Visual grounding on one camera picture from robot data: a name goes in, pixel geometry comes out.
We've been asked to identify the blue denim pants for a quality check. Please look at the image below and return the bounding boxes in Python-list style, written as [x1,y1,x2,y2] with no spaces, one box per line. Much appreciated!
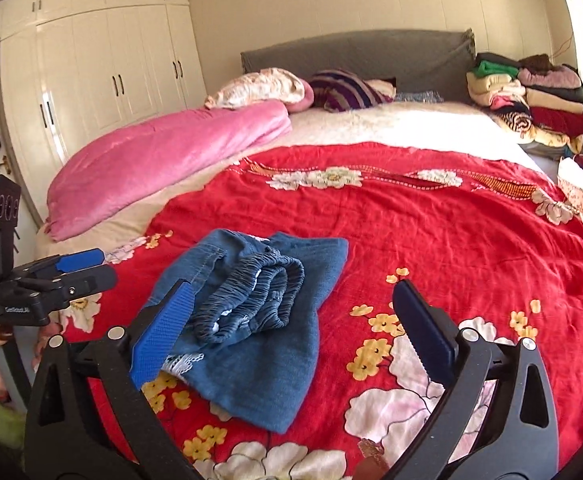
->
[131,229,349,434]

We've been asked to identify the green sleeve forearm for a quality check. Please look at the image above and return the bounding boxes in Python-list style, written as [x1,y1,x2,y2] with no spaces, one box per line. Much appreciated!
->
[0,403,26,451]

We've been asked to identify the pink quilt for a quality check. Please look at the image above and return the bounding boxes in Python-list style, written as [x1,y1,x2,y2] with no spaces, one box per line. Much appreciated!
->
[44,101,292,242]

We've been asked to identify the red floral bedspread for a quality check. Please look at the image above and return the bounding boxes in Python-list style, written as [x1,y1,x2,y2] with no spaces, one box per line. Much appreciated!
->
[66,143,583,479]

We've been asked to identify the cream wardrobe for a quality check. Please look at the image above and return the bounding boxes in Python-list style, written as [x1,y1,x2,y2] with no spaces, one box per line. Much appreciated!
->
[0,0,206,226]

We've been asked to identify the floral pillow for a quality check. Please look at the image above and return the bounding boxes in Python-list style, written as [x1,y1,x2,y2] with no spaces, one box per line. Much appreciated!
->
[204,67,314,113]

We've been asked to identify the cream bed sheet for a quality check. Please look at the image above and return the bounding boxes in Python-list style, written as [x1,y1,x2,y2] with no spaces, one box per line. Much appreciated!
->
[34,102,549,258]

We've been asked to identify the stack of folded clothes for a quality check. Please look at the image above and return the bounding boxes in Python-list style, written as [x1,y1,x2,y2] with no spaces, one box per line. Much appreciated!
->
[466,52,583,160]

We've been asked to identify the purple striped pillow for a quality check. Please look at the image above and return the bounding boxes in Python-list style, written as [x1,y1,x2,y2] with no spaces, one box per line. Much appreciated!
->
[309,70,392,113]

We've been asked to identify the grey headboard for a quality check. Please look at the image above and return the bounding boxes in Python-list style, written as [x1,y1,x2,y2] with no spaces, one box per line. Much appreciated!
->
[241,29,476,104]

